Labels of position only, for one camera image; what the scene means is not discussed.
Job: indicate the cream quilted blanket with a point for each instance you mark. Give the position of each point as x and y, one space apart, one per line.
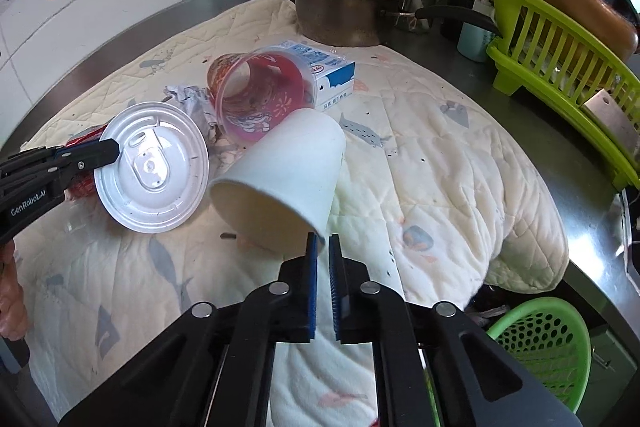
425 187

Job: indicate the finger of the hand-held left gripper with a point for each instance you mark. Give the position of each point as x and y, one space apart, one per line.
92 154
75 149

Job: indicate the red printed plastic cup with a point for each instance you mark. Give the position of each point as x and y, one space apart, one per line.
250 107

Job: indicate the red snack wrapper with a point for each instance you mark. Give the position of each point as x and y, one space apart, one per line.
82 187

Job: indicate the green plastic dish rack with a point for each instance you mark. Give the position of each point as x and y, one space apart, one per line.
545 52

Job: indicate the light blue cup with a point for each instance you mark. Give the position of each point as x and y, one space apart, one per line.
472 44

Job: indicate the white paper cup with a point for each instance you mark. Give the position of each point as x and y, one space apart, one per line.
295 167

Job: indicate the steel cleaver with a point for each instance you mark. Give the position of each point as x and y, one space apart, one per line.
612 117

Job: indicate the green plastic basket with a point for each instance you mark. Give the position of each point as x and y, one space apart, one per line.
545 347

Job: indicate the brown bowl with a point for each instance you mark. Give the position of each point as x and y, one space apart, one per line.
580 7

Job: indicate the person's left hand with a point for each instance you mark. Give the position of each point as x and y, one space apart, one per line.
11 297

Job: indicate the blue and white milk carton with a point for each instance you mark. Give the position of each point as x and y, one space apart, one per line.
335 77

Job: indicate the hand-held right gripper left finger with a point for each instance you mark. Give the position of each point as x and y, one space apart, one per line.
312 287

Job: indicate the crumpled paper wrapper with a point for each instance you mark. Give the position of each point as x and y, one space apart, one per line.
190 99

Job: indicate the black utensil holder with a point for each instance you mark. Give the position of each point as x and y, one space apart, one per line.
465 4

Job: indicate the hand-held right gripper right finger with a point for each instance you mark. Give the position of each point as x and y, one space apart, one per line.
334 292

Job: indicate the white plastic lid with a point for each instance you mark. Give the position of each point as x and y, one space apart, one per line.
150 187

